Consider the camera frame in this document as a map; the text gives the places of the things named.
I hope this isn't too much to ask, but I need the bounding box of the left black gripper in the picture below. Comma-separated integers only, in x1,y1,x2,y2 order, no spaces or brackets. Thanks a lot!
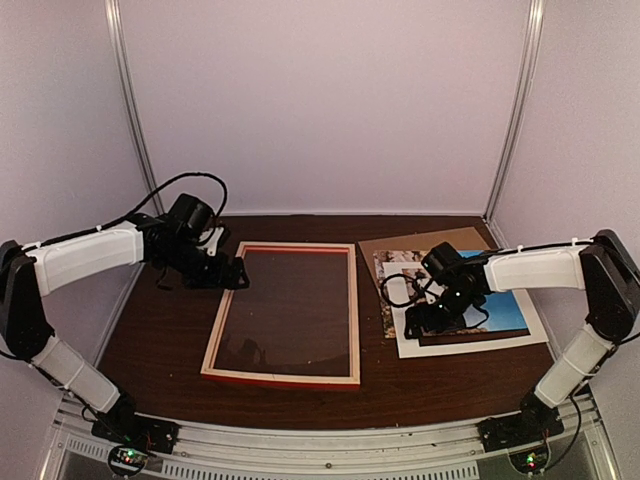
160,239,250,290

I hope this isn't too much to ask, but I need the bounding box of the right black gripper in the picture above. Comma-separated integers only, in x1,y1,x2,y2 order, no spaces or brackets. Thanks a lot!
404,286,478,340

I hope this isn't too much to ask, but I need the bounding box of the white mat board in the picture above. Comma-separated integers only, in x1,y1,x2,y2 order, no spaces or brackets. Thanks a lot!
395,290,548,358

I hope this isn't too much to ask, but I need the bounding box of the wooden picture frame red edge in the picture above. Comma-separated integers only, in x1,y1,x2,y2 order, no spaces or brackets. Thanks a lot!
200,241,360,390

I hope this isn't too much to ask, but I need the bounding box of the clear acrylic sheet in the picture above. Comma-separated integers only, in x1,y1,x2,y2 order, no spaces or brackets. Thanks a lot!
211,246,352,378

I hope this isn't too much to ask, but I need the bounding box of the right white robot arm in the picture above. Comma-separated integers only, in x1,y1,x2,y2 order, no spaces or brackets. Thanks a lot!
404,229,639,442

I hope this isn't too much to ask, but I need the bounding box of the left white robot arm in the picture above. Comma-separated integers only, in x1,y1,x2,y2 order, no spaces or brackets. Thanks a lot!
1,194,250,444

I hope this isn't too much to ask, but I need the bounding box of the landscape photo print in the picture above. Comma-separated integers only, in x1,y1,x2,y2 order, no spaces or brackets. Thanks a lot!
373,250,531,346

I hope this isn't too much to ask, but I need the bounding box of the brown backing board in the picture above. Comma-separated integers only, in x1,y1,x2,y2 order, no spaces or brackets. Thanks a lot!
358,227,491,287

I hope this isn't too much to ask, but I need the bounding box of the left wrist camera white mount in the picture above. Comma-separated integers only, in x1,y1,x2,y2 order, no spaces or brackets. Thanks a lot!
196,225,230,257

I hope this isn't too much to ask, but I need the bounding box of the right black cable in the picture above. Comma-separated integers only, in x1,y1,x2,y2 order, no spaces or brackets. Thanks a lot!
378,272,494,331

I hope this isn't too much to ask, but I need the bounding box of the black cable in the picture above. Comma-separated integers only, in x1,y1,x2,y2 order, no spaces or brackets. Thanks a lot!
378,272,494,331
99,172,230,291

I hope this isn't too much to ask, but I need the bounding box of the left black cable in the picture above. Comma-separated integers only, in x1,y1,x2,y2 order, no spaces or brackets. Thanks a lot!
99,172,230,291

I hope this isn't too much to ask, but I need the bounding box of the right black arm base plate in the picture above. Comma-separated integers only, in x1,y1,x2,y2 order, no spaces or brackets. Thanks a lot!
477,413,565,453

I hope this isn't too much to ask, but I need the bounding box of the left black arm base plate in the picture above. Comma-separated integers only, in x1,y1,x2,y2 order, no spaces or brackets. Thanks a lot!
91,415,180,454

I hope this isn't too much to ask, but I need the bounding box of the aluminium front rail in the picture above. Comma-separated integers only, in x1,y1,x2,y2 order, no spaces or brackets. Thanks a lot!
35,407,622,479

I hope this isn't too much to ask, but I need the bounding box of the left aluminium corner post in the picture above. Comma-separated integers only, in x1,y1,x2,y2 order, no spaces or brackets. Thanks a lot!
104,0,158,193

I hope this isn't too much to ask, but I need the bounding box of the aluminium corner post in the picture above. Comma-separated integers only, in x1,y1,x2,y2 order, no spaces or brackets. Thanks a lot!
104,0,158,193
483,0,546,225

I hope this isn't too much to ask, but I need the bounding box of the right aluminium corner post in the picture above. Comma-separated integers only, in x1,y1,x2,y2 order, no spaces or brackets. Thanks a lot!
483,0,546,225

